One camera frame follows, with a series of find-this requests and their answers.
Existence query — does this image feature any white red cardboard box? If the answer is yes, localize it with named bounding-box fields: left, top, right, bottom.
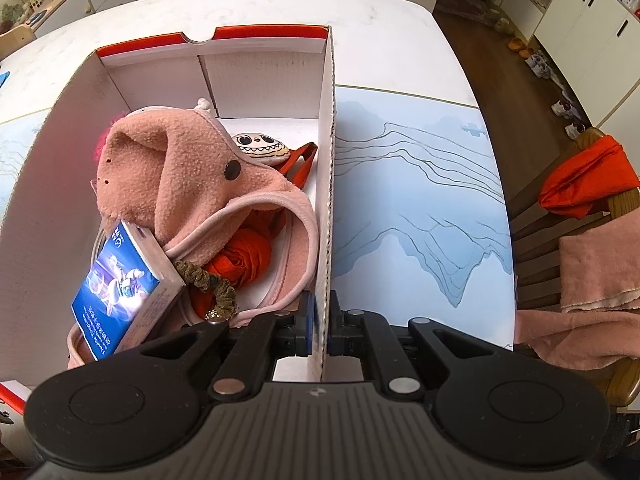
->
left=1, top=25, right=334, bottom=388

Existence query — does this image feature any olive green scrunchie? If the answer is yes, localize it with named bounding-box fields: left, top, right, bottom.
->
left=174, top=260, right=236, bottom=323

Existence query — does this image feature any blue mountain print mat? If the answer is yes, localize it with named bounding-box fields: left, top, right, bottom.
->
left=332, top=86, right=515, bottom=348

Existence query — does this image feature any owl face plush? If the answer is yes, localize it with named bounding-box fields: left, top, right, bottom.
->
left=232, top=133, right=291, bottom=166

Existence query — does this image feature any pink fleece hat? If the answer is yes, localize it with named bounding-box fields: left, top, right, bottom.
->
left=67, top=101, right=319, bottom=367

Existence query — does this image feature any wooden chair with clothes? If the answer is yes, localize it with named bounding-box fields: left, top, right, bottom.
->
left=508, top=128, right=639, bottom=410

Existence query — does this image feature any pink scarf on chair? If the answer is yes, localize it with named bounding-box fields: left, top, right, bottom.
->
left=515, top=210, right=639, bottom=370

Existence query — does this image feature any red fuzzy plush toy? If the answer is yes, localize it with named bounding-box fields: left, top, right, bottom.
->
left=93, top=115, right=122, bottom=162

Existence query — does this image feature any red cloth on chair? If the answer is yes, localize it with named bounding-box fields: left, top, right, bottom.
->
left=538, top=136, right=639, bottom=220

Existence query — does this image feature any white cabinet row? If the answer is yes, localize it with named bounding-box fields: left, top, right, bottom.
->
left=500, top=0, right=639, bottom=166

